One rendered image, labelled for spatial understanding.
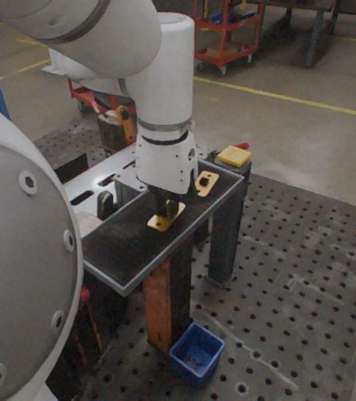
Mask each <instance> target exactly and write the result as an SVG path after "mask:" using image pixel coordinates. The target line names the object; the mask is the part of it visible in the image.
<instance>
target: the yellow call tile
mask: <svg viewBox="0 0 356 401"><path fill-rule="evenodd" d="M251 155H252V154H251V152H249V151H247V150H243V149H240V148H237V147H235V146H232V145H230V146H229V147H227V148H226V149H225V150H223V151H222V152H221V154H219V155H218V160H220V161H223V162H226V163H228V164H231V165H234V166H236V167H240V166H242V165H243V164H244V163H245V162H246V161H247V160H248V159H249V158H250V157H251Z"/></svg>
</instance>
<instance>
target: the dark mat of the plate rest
mask: <svg viewBox="0 0 356 401"><path fill-rule="evenodd" d="M203 171H207V172H211V173H215V174H218V175H219V178H218V179H217V181H216V182H215V183H214V184H213V186H212V188H211V189H210V191H209V192H208V193H207V195H206V196H205V197H200V196H196V198H184V199H182V200H180V203H182V204H183V205H184V209H183V210H182V212H181V213H180V214H179V215H178V216H177V218H176V219H175V220H174V222H173V223H172V224H171V226H170V227H169V228H168V229H167V230H166V232H164V233H163V232H160V230H157V229H154V228H151V227H150V226H148V223H149V221H150V220H151V219H152V218H153V217H154V216H155V208H154V198H153V197H152V196H151V192H149V193H147V194H146V195H144V196H143V197H141V198H140V199H139V200H137V201H136V202H134V203H133V204H132V205H131V206H130V207H128V208H127V209H125V210H124V211H123V212H122V213H121V214H119V215H118V216H116V217H115V218H114V219H112V220H111V221H109V222H107V223H106V224H105V225H103V226H102V227H100V228H99V229H98V231H96V232H95V233H94V234H93V235H92V236H90V237H89V238H87V239H85V240H84V241H82V259H83V260H85V261H86V262H88V263H89V264H91V265H92V266H94V267H95V268H97V269H98V270H99V271H101V272H102V273H104V274H105V275H107V276H108V277H110V278H111V279H113V280H115V281H116V283H117V284H119V285H121V286H122V287H125V286H126V285H127V284H128V283H129V281H130V280H131V279H133V278H134V277H135V276H136V275H138V274H139V273H140V272H141V271H142V270H143V269H144V268H146V267H147V266H148V265H149V264H150V263H151V262H152V261H153V260H154V259H155V258H157V256H158V255H159V254H160V253H161V252H162V251H164V250H165V249H166V248H167V247H168V246H169V245H170V244H171V243H172V242H173V241H174V240H175V239H176V238H177V237H178V236H179V235H181V234H182V233H183V232H184V230H185V229H186V228H187V227H188V226H190V225H191V224H193V223H194V222H195V221H196V220H197V219H198V218H199V217H200V216H201V215H202V214H203V213H205V212H206V211H207V210H208V209H209V208H210V207H211V206H212V205H213V203H214V202H215V201H218V200H219V199H220V198H221V197H222V196H223V195H224V194H225V193H226V192H227V191H228V190H229V189H230V188H231V187H232V186H233V185H234V184H235V183H236V182H237V181H238V180H240V179H238V178H237V177H235V176H233V175H229V174H227V173H225V172H222V171H220V170H218V169H215V168H211V167H209V166H207V165H205V164H202V163H200V162H198V177H199V176H200V174H201V173H202V172H203Z"/></svg>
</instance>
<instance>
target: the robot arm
mask: <svg viewBox="0 0 356 401"><path fill-rule="evenodd" d="M0 21H2V22H3V23H6V24H8V25H9V26H10V27H13V28H16V29H17V30H18V31H19V32H21V33H23V34H25V35H26V36H28V37H30V38H32V39H34V40H35V41H37V42H40V43H42V44H43V45H46V46H48V47H50V48H51V49H53V50H55V51H57V52H58V53H59V54H61V60H63V65H64V70H65V72H66V74H67V76H68V77H69V78H70V79H71V80H72V81H73V82H74V83H76V84H78V85H81V86H83V87H86V88H88V89H92V90H94V91H97V92H102V93H107V94H113V95H119V96H128V97H130V98H132V99H133V100H134V103H135V105H136V123H138V130H139V133H138V137H136V179H138V180H139V181H140V182H142V183H143V184H145V186H146V187H147V188H148V189H149V190H150V192H151V196H152V197H153V198H154V208H155V215H157V216H159V215H160V214H161V211H162V210H164V208H167V219H168V220H171V219H172V218H173V217H174V216H175V215H177V214H178V212H179V209H180V200H182V199H184V198H196V196H197V195H198V190H197V187H196V185H195V183H196V182H197V180H198V156H197V148H196V143H195V139H194V134H193V133H192V132H189V131H188V130H190V129H194V126H195V120H192V107H193V78H194V21H193V20H192V19H191V18H190V17H189V16H184V15H181V14H177V13H157V12H156V10H155V8H154V6H153V4H152V1H151V0H0ZM164 189H165V190H169V202H168V203H167V193H166V191H165V190H164ZM82 278H83V261H82V242H81V237H80V232H79V228H78V221H77V218H76V216H75V213H74V211H73V208H72V206H71V202H70V200H69V198H68V195H67V192H66V190H65V189H64V187H63V185H62V184H61V182H60V181H59V179H58V178H57V176H56V174H55V172H54V171H53V170H52V168H51V167H50V165H49V163H48V162H47V160H46V159H45V158H44V157H43V156H42V155H41V152H40V151H39V150H38V148H37V147H36V146H34V144H33V143H32V142H31V141H30V140H29V139H28V138H27V137H26V136H25V135H24V134H23V133H22V132H21V131H20V130H19V129H18V128H17V127H16V126H15V125H14V123H12V122H11V121H9V120H8V119H7V118H6V117H4V116H3V115H2V114H0V401H58V399H57V398H56V397H55V396H54V395H53V394H52V393H51V391H50V390H49V388H48V387H47V385H46V384H45V381H46V380H47V377H48V376H49V374H50V372H51V370H52V369H53V367H54V365H55V363H56V361H57V359H58V357H59V354H60V351H61V349H63V347H64V345H65V343H66V341H67V339H68V336H69V334H70V332H71V327H72V324H73V322H74V318H75V316H76V313H77V311H78V302H79V297H80V292H81V287H82Z"/></svg>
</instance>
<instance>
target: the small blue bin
mask: <svg viewBox="0 0 356 401"><path fill-rule="evenodd" d="M224 345H225V344H224V342H223V341H222V340H221V339H219V338H218V337H217V336H215V335H213V334H211V333H209V331H207V330H206V329H205V328H204V327H202V326H201V325H199V324H198V323H192V324H191V325H190V326H189V327H188V328H187V329H186V330H185V331H184V333H183V335H182V336H181V337H180V339H179V340H178V341H177V342H176V344H175V345H174V346H173V347H172V348H171V349H170V351H169V354H170V356H171V358H172V365H173V369H174V371H175V372H177V373H178V374H179V375H180V376H181V377H183V378H184V379H185V380H187V382H189V383H191V384H192V385H193V386H194V387H195V388H197V389H200V388H201V387H202V385H203V384H204V382H205V380H206V378H207V377H208V376H209V374H210V373H211V371H212V370H213V368H215V367H216V365H217V364H218V362H219V360H220V356H221V352H222V350H223V348H224Z"/></svg>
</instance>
